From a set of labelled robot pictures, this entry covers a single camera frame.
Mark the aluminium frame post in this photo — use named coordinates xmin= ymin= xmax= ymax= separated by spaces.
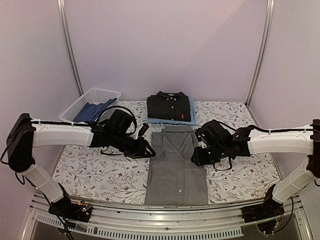
xmin=245 ymin=0 xmax=275 ymax=108
xmin=56 ymin=0 xmax=84 ymax=96

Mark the white plastic laundry basket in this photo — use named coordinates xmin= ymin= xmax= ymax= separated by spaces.
xmin=59 ymin=88 xmax=122 ymax=122

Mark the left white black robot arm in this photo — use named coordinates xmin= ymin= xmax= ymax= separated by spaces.
xmin=1 ymin=105 xmax=156 ymax=217

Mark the blue checked shirt in basket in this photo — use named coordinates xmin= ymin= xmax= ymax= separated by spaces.
xmin=72 ymin=98 xmax=117 ymax=123

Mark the left aluminium frame post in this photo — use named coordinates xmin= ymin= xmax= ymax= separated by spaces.
xmin=56 ymin=0 xmax=84 ymax=96

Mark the folded black striped shirt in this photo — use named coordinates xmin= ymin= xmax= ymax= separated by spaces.
xmin=146 ymin=91 xmax=191 ymax=122

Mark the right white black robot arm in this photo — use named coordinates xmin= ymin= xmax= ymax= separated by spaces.
xmin=191 ymin=119 xmax=320 ymax=218

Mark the grey long sleeve shirt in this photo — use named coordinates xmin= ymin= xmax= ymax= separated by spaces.
xmin=144 ymin=125 xmax=209 ymax=206

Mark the folded light blue shirt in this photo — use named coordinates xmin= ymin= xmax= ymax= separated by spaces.
xmin=147 ymin=98 xmax=196 ymax=126

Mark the right aluminium frame post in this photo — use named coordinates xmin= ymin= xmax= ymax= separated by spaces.
xmin=245 ymin=0 xmax=275 ymax=108

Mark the floral patterned tablecloth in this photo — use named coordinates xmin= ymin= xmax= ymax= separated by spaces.
xmin=48 ymin=99 xmax=284 ymax=206

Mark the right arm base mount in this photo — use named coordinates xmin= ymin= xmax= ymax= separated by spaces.
xmin=241 ymin=184 xmax=285 ymax=223

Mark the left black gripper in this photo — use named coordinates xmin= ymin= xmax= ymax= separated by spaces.
xmin=111 ymin=131 xmax=156 ymax=160

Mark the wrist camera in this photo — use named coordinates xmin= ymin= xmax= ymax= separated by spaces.
xmin=137 ymin=122 xmax=149 ymax=137
xmin=195 ymin=128 xmax=207 ymax=149

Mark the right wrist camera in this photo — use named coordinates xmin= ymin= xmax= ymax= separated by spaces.
xmin=195 ymin=128 xmax=207 ymax=149

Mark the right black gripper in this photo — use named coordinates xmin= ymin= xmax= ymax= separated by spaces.
xmin=191 ymin=143 xmax=228 ymax=166

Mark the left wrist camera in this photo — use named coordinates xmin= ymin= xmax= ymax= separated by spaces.
xmin=137 ymin=122 xmax=149 ymax=137

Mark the aluminium front rail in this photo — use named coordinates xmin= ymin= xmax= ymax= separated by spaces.
xmin=21 ymin=192 xmax=313 ymax=240

